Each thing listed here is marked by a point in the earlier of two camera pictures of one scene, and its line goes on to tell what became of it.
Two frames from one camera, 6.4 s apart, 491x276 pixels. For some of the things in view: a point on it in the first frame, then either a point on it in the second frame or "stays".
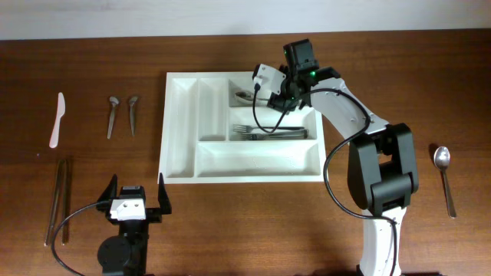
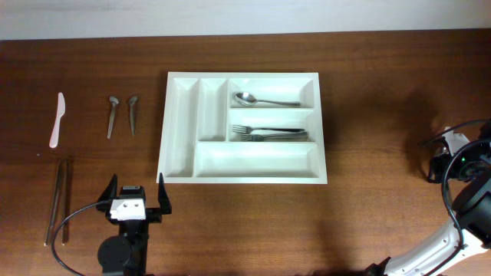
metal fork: x=298 y=135 stays
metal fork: x=245 y=129 stays
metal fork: x=252 y=136 stays
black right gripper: x=278 y=102 -> x=436 y=169
